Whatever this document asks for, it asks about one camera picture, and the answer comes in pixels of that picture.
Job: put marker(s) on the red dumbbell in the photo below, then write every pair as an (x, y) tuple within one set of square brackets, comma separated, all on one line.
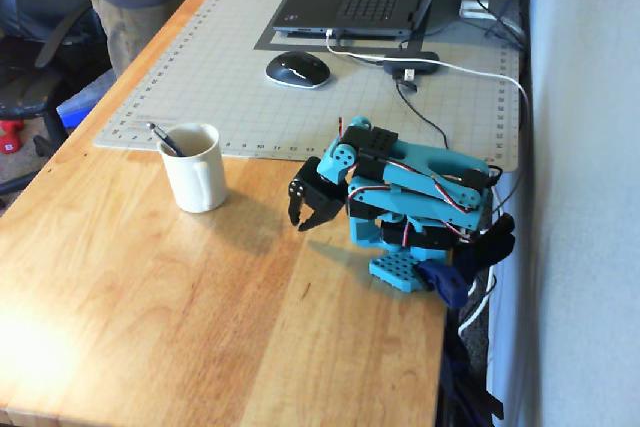
[(10, 139)]

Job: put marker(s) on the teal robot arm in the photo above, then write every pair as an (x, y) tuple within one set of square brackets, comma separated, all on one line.
[(420, 182)]

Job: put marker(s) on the person in khaki trousers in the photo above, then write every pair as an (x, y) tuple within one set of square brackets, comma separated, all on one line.
[(135, 7)]

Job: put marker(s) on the black usb hub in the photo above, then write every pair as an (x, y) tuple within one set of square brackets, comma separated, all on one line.
[(412, 61)]

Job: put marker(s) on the blue and white box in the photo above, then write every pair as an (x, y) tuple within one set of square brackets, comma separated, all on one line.
[(82, 104)]

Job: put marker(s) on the dark blue ballpoint pen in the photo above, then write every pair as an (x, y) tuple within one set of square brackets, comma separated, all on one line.
[(164, 138)]

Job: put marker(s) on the grey gridded cutting mat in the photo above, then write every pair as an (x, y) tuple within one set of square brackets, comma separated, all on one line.
[(225, 72)]

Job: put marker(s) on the black office chair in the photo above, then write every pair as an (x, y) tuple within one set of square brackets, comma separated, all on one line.
[(30, 47)]

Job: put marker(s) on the blue table clamp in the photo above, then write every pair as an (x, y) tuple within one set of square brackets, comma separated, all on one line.
[(445, 284)]

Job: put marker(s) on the black computer mouse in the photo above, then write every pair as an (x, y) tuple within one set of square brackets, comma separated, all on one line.
[(297, 68)]

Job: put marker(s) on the white ceramic mug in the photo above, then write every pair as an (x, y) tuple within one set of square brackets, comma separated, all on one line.
[(197, 182)]

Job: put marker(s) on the black table clamp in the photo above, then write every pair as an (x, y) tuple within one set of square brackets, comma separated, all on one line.
[(495, 242)]

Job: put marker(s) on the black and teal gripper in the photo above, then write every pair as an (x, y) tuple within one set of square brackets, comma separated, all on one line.
[(316, 193)]

